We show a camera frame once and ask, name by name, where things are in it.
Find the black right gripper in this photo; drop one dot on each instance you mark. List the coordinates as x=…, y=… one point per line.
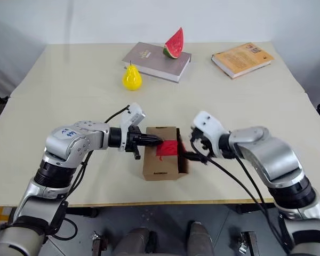
x=202, y=149

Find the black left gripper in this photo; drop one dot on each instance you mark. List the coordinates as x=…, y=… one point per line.
x=133, y=138

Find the brown cardboard box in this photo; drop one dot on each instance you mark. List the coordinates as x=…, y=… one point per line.
x=160, y=168

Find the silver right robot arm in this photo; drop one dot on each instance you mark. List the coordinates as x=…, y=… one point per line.
x=272, y=154

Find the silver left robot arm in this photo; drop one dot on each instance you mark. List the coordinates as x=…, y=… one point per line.
x=69, y=144

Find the red tape strip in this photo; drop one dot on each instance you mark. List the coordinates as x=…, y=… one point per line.
x=169, y=149

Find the yellow toy pear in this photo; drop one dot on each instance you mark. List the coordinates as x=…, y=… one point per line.
x=132, y=80

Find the grey hardcover book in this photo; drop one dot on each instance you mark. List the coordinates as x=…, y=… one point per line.
x=154, y=60

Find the grey rounded robot leg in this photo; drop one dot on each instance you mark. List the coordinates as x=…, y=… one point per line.
x=136, y=241
x=201, y=237

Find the red watermelon slice toy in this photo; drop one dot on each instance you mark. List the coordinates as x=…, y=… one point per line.
x=174, y=44

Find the metal floor clamp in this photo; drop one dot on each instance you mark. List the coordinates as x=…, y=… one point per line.
x=98, y=244
x=246, y=244

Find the orange paperback book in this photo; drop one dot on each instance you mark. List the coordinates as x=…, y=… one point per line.
x=242, y=60

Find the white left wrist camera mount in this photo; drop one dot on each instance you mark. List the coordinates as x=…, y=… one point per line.
x=136, y=113

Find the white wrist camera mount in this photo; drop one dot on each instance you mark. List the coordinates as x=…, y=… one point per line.
x=136, y=113
x=208, y=122

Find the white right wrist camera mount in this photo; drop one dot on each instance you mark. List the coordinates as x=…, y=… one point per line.
x=208, y=122

